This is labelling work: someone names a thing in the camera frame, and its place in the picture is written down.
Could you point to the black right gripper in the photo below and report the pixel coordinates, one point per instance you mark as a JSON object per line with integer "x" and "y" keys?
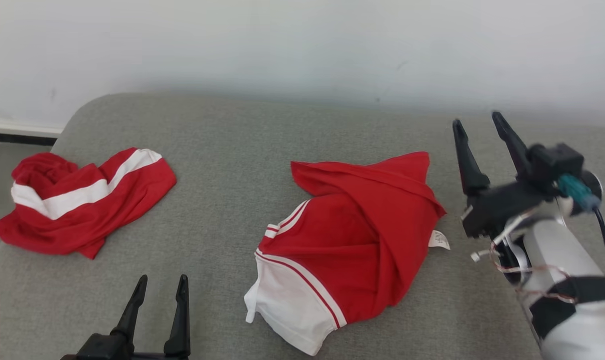
{"x": 502, "y": 207}

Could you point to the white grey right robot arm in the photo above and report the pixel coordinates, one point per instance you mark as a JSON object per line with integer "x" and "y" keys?
{"x": 562, "y": 260}

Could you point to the red shorts with white stripe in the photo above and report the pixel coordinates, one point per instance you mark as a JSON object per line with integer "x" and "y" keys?
{"x": 82, "y": 215}

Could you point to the red white numbered jersey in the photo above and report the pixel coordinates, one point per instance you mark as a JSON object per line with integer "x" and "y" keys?
{"x": 352, "y": 240}

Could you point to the white black baseboard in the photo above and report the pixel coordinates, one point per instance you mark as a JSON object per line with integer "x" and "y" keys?
{"x": 17, "y": 131}

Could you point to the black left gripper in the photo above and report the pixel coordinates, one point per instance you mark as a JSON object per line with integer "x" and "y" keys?
{"x": 102, "y": 350}

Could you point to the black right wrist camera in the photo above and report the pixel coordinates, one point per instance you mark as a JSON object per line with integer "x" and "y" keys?
{"x": 555, "y": 160}

